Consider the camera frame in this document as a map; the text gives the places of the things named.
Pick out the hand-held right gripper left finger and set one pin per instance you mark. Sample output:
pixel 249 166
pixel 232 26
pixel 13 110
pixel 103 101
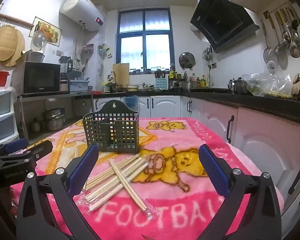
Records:
pixel 82 173

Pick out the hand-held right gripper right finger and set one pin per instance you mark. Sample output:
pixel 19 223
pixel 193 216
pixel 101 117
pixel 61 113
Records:
pixel 213 171

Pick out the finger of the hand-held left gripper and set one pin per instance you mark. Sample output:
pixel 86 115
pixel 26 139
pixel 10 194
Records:
pixel 41 149
pixel 16 145

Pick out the wooden chopstick pair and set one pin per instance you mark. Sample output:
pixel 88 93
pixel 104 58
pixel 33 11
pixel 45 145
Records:
pixel 130 190
pixel 107 171
pixel 107 198
pixel 133 166
pixel 105 191

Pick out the perforated plastic utensil basket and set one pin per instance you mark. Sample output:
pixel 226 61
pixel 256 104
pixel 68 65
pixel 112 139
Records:
pixel 111 135

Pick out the row of hanging kitchen utensils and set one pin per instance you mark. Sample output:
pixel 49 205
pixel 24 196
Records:
pixel 285 38

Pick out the plastic drawer unit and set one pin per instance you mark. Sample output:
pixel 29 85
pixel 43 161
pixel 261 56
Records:
pixel 1 120

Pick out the stacked steel pots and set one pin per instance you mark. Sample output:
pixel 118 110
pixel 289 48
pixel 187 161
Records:
pixel 53 121

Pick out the pink printed blanket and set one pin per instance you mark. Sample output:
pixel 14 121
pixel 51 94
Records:
pixel 190 205

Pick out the steel shelf table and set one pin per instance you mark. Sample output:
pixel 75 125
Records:
pixel 52 96

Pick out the black microwave oven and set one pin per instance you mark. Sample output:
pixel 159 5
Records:
pixel 40 78

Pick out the blue plastic dish box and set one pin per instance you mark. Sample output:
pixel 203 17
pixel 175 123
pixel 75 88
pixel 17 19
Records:
pixel 78 86

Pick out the black kitchen countertop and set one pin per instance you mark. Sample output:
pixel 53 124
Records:
pixel 240 98

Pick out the countertop blender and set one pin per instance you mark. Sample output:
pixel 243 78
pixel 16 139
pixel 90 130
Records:
pixel 65 66

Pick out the small steel kettle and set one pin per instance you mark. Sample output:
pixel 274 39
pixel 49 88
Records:
pixel 231 86

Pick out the blue plastic bag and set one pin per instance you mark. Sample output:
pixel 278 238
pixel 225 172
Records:
pixel 130 101

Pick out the steel cooking pot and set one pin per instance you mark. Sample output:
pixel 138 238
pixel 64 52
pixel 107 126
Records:
pixel 186 86

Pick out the yellow oil bottle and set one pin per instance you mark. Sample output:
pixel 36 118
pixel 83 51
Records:
pixel 202 82

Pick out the light blue knife block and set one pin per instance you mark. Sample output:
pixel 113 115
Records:
pixel 161 83

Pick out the round bamboo tray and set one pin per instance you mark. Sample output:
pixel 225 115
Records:
pixel 3 43

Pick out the clear plastic bag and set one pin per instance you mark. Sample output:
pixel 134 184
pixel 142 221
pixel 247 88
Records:
pixel 270 85

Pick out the steel sink faucet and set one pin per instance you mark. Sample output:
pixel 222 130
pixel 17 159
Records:
pixel 113 74

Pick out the wooden cutting board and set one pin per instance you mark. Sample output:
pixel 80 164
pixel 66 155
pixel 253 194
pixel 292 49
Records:
pixel 121 75

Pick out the glass pot lid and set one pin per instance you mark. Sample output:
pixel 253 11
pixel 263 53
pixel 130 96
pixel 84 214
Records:
pixel 39 41

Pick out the hanging steel bowl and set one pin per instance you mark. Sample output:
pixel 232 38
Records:
pixel 87 48

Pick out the steel pot lid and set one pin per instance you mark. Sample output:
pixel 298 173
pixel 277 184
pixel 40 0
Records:
pixel 187 60

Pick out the small hanging kitchen tools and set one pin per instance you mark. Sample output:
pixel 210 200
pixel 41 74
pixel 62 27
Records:
pixel 207 53

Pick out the row of spice jars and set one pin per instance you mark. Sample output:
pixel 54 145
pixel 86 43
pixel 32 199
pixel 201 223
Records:
pixel 150 70

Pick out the blue framed window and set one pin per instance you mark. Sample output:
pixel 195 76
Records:
pixel 145 47

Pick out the white water heater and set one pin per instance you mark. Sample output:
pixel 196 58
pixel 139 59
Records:
pixel 82 10

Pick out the black range hood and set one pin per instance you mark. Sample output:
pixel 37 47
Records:
pixel 220 20

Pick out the wall power socket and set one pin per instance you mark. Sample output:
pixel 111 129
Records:
pixel 213 65

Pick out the fruit wall picture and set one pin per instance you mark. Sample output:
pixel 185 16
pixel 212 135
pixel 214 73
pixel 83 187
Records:
pixel 51 33

